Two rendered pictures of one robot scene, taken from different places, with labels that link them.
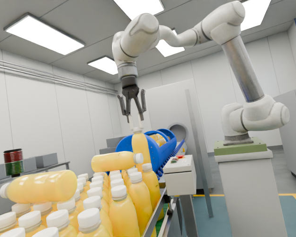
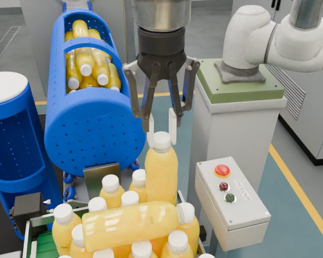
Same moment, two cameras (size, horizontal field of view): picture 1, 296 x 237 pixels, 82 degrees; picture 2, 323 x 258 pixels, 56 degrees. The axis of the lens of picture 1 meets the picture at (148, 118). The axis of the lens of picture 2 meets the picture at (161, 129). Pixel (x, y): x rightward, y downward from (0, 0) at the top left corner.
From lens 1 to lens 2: 0.61 m
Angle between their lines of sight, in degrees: 49
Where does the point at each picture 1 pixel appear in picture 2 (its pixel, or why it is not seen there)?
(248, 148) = (261, 94)
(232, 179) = (224, 133)
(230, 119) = (248, 43)
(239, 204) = not seen: hidden behind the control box
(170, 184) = (233, 239)
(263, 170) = (266, 121)
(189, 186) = (258, 236)
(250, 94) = (307, 19)
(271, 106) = not seen: outside the picture
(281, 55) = not seen: outside the picture
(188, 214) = not seen: hidden behind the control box
